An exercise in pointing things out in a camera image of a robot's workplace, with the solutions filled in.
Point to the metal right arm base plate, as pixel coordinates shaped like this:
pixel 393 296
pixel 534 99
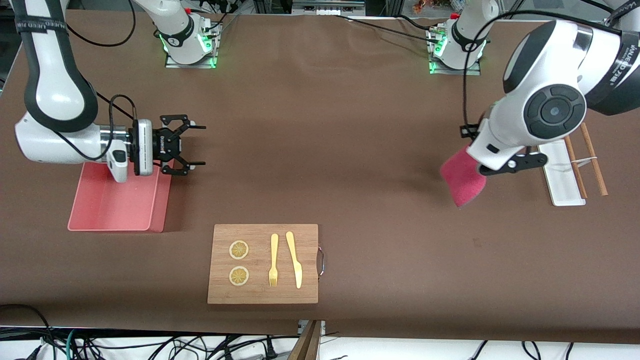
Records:
pixel 210 63

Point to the metal table bracket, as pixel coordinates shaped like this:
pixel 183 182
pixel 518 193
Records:
pixel 322 327

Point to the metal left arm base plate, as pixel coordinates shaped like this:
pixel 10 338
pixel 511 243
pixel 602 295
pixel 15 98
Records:
pixel 475 71

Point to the brown wooden beam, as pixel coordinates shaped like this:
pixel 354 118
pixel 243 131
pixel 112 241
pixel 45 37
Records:
pixel 306 345

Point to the yellow plastic knife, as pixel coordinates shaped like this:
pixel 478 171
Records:
pixel 295 260

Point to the pink cleaning cloth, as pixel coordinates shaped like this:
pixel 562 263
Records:
pixel 462 180

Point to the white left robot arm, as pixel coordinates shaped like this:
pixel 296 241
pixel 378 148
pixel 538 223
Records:
pixel 550 65

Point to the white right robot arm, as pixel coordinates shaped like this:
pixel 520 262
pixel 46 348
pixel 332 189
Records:
pixel 50 75

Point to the yellow plastic fork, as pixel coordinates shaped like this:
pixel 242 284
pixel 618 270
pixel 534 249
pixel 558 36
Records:
pixel 273 250

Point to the white chopstick band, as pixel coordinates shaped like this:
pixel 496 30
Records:
pixel 585 160

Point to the yellow lemon slice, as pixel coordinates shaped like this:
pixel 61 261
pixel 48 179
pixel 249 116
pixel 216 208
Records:
pixel 239 250
pixel 239 276

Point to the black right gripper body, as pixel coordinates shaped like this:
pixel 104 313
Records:
pixel 163 144

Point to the aluminium frame profile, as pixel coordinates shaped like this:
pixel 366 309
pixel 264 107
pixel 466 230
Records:
pixel 327 6

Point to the wooden cutting board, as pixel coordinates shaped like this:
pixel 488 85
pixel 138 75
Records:
pixel 265 295

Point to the pink plastic bin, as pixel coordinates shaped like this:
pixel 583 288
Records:
pixel 115 205

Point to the white rectangular tray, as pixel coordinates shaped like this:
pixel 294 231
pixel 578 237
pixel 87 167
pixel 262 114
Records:
pixel 562 185

